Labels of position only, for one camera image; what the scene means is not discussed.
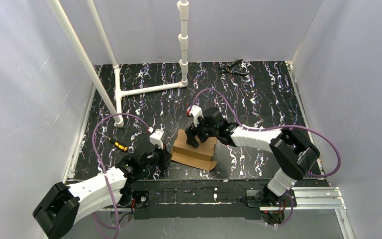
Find aluminium rail frame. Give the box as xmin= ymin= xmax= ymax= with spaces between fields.
xmin=41 ymin=82 xmax=347 ymax=239

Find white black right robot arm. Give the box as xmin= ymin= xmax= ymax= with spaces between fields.
xmin=185 ymin=106 xmax=320 ymax=198

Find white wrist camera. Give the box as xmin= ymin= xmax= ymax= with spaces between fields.
xmin=149 ymin=129 xmax=166 ymax=149
xmin=187 ymin=105 xmax=203 ymax=127

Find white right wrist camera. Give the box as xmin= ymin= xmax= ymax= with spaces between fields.
xmin=187 ymin=105 xmax=203 ymax=127

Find white PVC pipe frame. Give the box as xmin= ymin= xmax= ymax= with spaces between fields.
xmin=47 ymin=0 xmax=191 ymax=128

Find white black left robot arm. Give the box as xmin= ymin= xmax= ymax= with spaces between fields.
xmin=32 ymin=147 xmax=172 ymax=239

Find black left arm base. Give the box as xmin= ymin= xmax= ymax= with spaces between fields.
xmin=117 ymin=189 xmax=150 ymax=209

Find brown cardboard paper box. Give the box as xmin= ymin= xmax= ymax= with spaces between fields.
xmin=172 ymin=129 xmax=217 ymax=171

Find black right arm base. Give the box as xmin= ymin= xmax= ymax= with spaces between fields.
xmin=238 ymin=186 xmax=297 ymax=227

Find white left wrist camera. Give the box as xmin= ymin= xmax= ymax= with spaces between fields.
xmin=149 ymin=129 xmax=166 ymax=149

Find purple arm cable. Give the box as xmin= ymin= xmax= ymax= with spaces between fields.
xmin=91 ymin=113 xmax=154 ymax=239
xmin=189 ymin=88 xmax=342 ymax=228

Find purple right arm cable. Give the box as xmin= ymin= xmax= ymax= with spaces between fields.
xmin=189 ymin=88 xmax=342 ymax=228

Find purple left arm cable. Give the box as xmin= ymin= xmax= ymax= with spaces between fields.
xmin=91 ymin=113 xmax=154 ymax=239

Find yellow black screwdriver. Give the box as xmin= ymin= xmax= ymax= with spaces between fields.
xmin=98 ymin=131 xmax=128 ymax=152

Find black pliers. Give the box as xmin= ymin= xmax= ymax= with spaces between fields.
xmin=218 ymin=59 xmax=248 ymax=76

